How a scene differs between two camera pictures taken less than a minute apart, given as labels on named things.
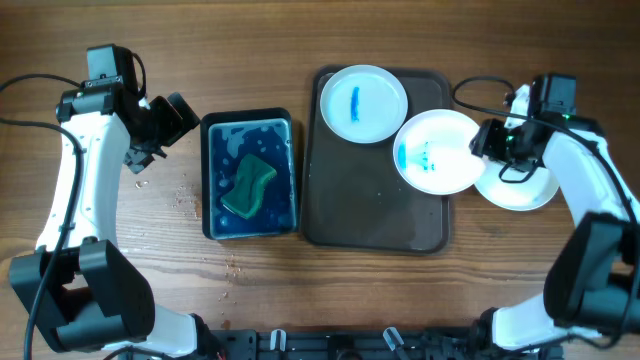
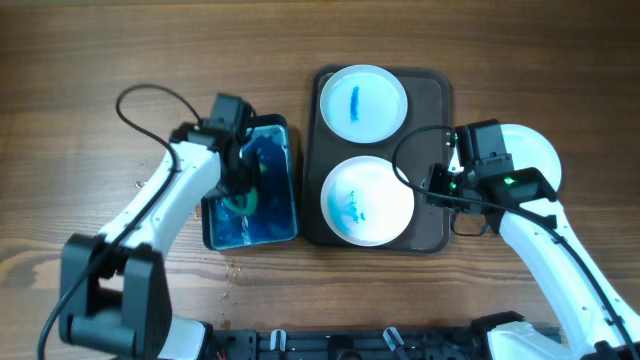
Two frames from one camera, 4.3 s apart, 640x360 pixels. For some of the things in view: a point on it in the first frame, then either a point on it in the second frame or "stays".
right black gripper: x=486 y=138 to x=438 y=174
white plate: x=432 y=152 to x=366 y=202
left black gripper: x=139 y=156 to x=253 y=175
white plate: x=364 y=104 stays
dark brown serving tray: x=354 y=198 stays
